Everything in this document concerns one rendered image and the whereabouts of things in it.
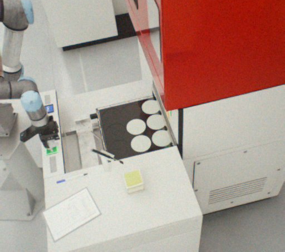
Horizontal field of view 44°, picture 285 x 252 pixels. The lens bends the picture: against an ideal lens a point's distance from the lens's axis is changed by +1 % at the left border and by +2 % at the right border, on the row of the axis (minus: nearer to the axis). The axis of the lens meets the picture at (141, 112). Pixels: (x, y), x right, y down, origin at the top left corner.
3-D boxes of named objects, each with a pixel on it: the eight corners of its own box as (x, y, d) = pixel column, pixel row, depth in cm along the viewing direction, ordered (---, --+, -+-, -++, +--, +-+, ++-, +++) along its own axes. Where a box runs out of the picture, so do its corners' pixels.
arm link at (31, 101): (36, 85, 142) (41, 99, 136) (44, 103, 150) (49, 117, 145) (16, 92, 140) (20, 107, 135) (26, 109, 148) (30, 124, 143)
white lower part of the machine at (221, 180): (228, 113, 294) (242, 34, 231) (276, 201, 242) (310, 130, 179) (147, 132, 288) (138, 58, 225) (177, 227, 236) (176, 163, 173)
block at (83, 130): (92, 127, 183) (91, 124, 181) (93, 132, 181) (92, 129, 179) (77, 131, 183) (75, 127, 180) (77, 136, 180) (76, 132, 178)
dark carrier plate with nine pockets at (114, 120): (159, 96, 192) (159, 95, 191) (178, 146, 170) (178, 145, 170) (98, 110, 189) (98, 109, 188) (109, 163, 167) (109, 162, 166)
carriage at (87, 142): (91, 118, 191) (89, 115, 189) (101, 174, 168) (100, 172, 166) (76, 122, 190) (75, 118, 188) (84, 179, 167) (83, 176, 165)
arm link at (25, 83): (8, 74, 146) (13, 92, 139) (35, 74, 151) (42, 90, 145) (6, 88, 151) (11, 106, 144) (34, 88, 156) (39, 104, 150)
